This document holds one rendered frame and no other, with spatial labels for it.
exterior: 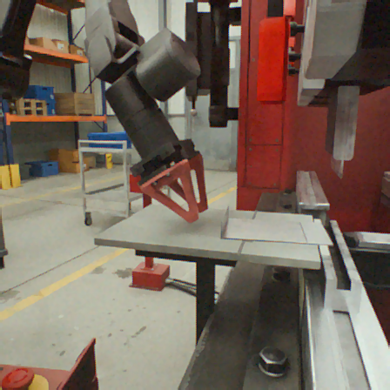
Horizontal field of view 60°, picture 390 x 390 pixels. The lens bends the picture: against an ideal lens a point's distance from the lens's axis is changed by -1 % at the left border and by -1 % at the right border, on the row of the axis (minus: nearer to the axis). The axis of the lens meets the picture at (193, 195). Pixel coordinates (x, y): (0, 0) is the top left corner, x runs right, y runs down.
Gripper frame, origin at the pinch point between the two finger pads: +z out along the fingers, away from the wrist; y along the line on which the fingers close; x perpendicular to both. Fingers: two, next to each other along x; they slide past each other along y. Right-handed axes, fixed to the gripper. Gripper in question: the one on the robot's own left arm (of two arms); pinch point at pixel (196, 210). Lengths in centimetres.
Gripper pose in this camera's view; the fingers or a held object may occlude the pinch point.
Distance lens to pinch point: 46.6
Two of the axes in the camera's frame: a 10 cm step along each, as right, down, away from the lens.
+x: -8.2, 4.7, 3.2
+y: 2.6, -2.0, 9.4
